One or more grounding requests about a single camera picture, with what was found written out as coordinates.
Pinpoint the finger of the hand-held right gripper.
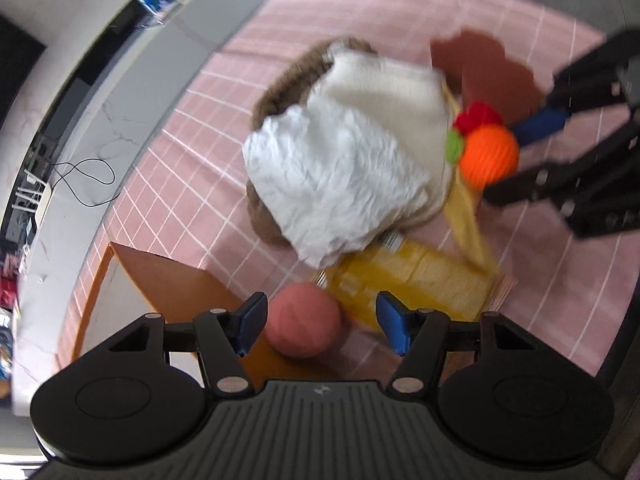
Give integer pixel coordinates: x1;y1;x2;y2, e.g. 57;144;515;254
484;127;640;239
510;27;640;145

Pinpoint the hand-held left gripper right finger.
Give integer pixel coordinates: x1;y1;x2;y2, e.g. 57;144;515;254
376;291;556;398

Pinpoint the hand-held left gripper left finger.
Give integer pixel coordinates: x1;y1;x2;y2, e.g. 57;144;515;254
75;291;269;401

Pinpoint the orange knitted ball toy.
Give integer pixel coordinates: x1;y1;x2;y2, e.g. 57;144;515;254
445;101;521;190

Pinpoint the pink ball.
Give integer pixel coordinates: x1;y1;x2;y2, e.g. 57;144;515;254
263;282;343;359

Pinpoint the reddish brown felt piece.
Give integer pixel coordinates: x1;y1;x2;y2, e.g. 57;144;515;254
430;30;548;126

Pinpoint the orange rimmed storage box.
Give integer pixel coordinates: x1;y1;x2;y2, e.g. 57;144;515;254
72;241;361;383

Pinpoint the brown knotted plush cushion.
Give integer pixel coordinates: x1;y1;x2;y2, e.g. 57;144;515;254
247;35;446;247

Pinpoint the yellow snack packet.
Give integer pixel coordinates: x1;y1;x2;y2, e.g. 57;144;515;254
312;82;518;336

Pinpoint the pink checked tablecloth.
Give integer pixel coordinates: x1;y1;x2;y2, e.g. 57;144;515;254
55;0;640;381

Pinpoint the white marble tv cabinet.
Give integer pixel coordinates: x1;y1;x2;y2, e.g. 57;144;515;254
10;0;288;416

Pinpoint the black cable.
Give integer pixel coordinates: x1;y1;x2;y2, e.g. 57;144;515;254
52;158;116;207

